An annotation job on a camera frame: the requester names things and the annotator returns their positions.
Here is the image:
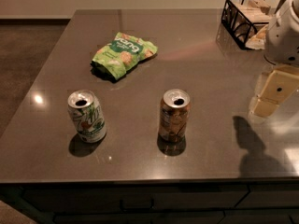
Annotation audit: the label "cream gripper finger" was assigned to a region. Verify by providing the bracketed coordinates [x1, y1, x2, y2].
[249, 64, 299, 118]

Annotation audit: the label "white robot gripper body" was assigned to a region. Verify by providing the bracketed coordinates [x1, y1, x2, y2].
[264, 0, 299, 66]

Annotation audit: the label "orange soda can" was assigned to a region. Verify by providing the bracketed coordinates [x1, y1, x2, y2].
[158, 89, 191, 143]

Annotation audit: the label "green rice chip bag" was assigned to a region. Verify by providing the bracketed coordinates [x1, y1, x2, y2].
[91, 32, 158, 80]

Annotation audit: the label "white green 7up can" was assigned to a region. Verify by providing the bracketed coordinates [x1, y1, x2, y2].
[67, 90, 107, 143]

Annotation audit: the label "paper packets in basket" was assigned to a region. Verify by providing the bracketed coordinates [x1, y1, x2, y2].
[233, 0, 272, 49]

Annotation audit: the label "dark cabinet drawers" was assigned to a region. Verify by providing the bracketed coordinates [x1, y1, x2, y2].
[0, 183, 299, 224]

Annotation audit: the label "black wire basket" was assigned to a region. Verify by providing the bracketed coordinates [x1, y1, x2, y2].
[221, 0, 272, 49]

